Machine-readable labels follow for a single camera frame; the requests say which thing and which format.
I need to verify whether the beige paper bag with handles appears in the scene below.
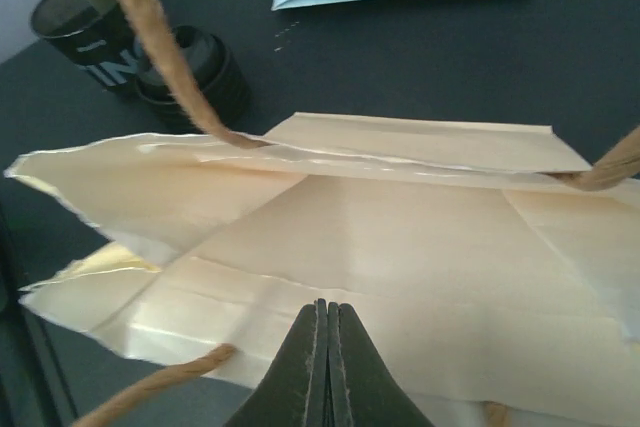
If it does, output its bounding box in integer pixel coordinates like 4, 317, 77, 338
1, 0, 639, 426

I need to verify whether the stack of black cup lids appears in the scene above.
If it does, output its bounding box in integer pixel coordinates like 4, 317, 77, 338
134, 25, 252, 134

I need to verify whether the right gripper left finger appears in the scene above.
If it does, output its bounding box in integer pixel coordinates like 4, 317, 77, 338
227, 299, 327, 427

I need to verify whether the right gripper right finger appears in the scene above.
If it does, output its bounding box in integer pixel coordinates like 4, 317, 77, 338
327, 302, 433, 427

